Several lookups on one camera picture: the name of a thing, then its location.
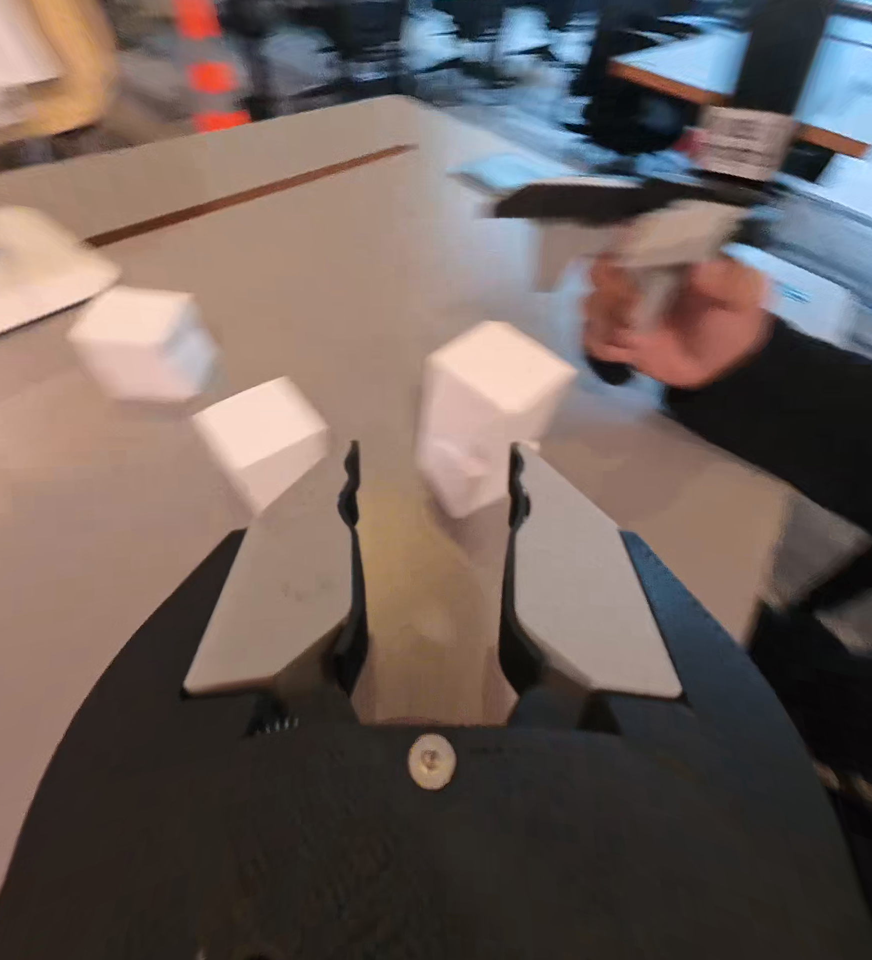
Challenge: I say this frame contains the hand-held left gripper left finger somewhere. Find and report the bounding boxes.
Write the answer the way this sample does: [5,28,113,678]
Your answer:
[183,441,369,695]

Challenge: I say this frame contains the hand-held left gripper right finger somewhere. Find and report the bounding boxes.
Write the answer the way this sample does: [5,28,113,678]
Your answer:
[499,442,683,732]

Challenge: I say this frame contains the white hard foam cube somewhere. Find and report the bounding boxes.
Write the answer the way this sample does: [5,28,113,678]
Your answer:
[422,321,578,455]
[192,377,330,519]
[68,288,219,402]
[417,441,515,519]

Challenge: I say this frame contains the person's right forearm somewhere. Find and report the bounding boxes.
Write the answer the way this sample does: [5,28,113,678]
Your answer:
[664,318,872,609]

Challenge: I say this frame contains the person's right hand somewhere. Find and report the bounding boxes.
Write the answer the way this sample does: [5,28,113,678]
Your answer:
[582,251,776,390]

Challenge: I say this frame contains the grey flat pouch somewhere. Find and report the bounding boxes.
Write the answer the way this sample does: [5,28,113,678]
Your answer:
[447,153,557,198]

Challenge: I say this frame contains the wood-edged background desk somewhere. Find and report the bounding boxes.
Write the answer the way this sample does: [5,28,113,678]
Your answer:
[608,30,872,159]

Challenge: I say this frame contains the black office chair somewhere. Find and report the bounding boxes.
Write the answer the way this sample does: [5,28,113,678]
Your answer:
[736,0,834,114]

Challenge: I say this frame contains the person's dark clothing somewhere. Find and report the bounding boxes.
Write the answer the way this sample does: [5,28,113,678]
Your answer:
[747,600,872,960]

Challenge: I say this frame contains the orange traffic cone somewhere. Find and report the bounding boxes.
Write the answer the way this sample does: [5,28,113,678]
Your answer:
[173,0,253,135]

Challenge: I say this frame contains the white wooden document stand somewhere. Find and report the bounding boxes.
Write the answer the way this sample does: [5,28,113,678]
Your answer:
[0,0,122,352]

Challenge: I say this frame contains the printed instruction sheet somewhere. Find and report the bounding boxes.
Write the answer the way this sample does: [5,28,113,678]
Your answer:
[0,0,65,129]

